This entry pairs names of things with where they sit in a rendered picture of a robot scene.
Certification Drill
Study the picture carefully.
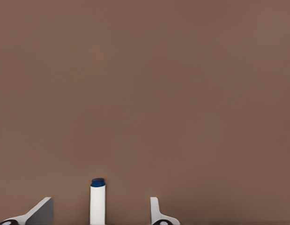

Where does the white marker with blue cap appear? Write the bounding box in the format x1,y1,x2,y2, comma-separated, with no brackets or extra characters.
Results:
89,178,106,225

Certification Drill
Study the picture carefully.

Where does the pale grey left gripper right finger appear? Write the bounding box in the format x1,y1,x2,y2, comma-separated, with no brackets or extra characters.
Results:
149,196,181,225

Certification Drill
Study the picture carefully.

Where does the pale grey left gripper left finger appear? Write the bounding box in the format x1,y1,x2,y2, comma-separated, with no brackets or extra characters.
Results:
0,196,54,225

